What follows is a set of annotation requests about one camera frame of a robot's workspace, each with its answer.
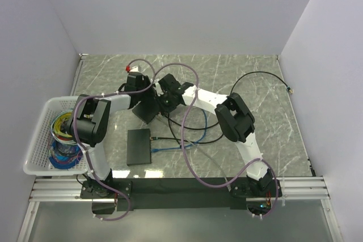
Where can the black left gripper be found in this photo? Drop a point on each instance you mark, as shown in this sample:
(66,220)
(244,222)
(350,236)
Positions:
(151,92)

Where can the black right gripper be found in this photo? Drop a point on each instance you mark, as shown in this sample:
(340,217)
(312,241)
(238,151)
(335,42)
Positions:
(164,109)

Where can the dark grey network switch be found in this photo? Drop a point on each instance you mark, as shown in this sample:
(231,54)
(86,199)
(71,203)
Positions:
(138,147)

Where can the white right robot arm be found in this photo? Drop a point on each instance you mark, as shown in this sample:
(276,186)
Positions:
(234,118)

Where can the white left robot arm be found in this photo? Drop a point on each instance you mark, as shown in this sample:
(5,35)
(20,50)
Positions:
(120,100)

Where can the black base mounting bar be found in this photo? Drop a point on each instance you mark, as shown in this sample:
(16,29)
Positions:
(181,193)

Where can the white plastic mesh basket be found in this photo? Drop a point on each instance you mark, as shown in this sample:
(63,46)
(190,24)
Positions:
(37,134)

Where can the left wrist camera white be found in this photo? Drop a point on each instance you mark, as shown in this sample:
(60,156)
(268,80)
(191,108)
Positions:
(135,68)

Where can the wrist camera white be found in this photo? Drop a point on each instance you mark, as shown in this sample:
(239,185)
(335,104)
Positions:
(158,88)
(135,68)

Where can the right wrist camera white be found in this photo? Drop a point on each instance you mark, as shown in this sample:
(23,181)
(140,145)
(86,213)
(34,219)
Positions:
(158,88)

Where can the aluminium rail frame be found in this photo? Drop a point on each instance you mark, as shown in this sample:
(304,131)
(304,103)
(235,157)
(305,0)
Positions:
(67,189)

